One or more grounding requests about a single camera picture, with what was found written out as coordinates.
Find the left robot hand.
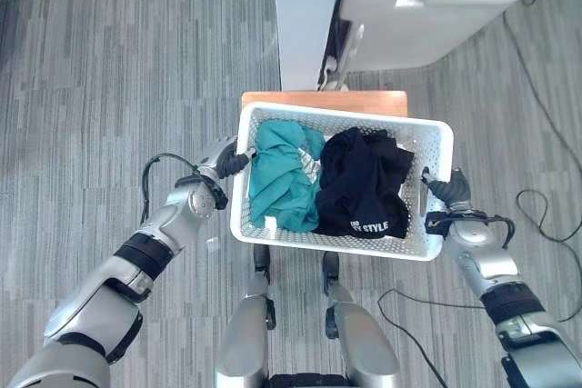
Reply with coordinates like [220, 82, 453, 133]
[198, 135, 256, 181]

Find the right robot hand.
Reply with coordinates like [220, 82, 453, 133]
[420, 166, 472, 205]

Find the teal shirt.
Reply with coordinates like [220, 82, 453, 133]
[248, 120, 326, 234]

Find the white perforated laundry basket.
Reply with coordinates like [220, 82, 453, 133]
[229, 102, 455, 263]

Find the black shirt with white print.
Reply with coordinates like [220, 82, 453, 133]
[314, 128, 416, 240]

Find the wooden stool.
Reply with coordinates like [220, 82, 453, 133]
[240, 90, 409, 121]

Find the left silver robot leg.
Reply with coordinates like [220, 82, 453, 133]
[214, 243, 276, 388]

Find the silver robot leg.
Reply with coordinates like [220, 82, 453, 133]
[322, 251, 401, 388]
[214, 243, 276, 388]

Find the white partition panel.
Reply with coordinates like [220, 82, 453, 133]
[271, 0, 352, 92]

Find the right silver robot leg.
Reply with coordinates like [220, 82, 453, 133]
[322, 251, 401, 388]

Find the white washing machine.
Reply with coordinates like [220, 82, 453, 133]
[336, 0, 546, 74]

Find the black robot waist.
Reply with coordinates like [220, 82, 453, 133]
[267, 373, 351, 388]

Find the black floor cable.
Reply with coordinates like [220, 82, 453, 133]
[376, 0, 582, 388]

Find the white hose behind washer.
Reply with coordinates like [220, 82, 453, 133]
[316, 23, 365, 92]

